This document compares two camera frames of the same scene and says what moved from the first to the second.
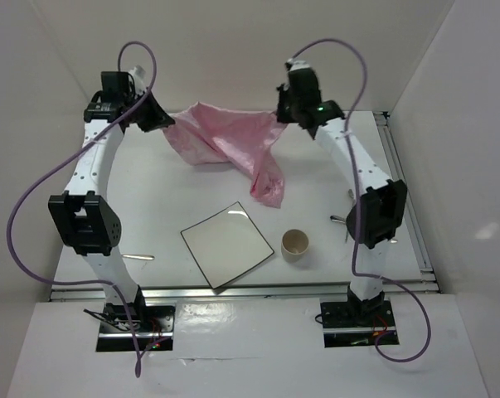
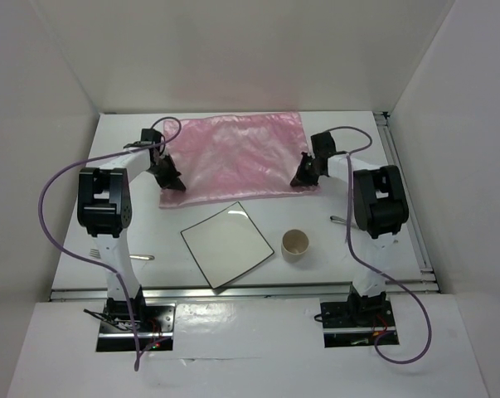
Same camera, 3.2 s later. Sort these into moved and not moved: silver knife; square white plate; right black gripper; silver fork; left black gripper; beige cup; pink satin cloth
Moved: pink satin cloth; left black gripper; right black gripper
Not moved: silver knife; silver fork; beige cup; square white plate
